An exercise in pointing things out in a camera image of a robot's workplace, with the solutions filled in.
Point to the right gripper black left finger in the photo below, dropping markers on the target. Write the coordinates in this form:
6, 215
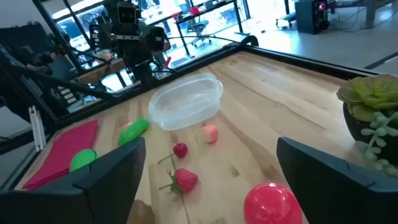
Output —
93, 199

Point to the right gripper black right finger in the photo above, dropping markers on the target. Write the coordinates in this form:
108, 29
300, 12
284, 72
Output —
335, 193

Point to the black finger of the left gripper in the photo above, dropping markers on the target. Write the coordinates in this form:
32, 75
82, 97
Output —
99, 35
154, 39

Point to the green toy corn husk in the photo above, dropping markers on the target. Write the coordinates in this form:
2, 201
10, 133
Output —
81, 159

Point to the brown toy kiwi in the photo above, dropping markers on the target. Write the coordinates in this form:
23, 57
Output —
141, 214

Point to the red toy tomato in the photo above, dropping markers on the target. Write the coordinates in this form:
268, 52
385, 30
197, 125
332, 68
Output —
272, 203

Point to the pink toy peach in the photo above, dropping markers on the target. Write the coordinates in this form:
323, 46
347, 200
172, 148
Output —
127, 125

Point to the green toy cucumber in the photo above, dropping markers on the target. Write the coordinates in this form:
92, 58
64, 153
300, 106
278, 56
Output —
133, 131

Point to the red toy strawberry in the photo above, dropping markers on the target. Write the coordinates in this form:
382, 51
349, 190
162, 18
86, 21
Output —
186, 180

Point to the single red cherry with stem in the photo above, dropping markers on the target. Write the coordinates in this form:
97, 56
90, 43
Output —
180, 150

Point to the small translucent pink toy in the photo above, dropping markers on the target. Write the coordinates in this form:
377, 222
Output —
211, 133

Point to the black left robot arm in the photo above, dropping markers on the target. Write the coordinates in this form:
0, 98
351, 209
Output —
144, 74

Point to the clear plastic tupperware container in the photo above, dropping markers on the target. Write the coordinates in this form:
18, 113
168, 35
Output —
186, 102

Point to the black office chair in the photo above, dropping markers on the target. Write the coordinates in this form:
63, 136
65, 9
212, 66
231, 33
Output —
200, 28

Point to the red cup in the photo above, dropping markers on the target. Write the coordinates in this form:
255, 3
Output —
194, 10

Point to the black metal desk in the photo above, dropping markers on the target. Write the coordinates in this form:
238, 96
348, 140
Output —
205, 14

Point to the red cloth napkin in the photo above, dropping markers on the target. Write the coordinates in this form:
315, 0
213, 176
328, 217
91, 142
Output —
68, 146

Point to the succulent plant in black pot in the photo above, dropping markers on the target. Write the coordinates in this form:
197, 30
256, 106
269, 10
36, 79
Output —
370, 93

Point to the black computer tower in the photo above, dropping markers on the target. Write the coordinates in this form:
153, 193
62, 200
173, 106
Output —
311, 17

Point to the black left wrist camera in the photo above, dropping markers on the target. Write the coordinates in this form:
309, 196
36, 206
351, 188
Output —
126, 14

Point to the white plastic bracket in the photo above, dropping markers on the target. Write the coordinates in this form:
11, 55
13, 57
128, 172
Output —
36, 127

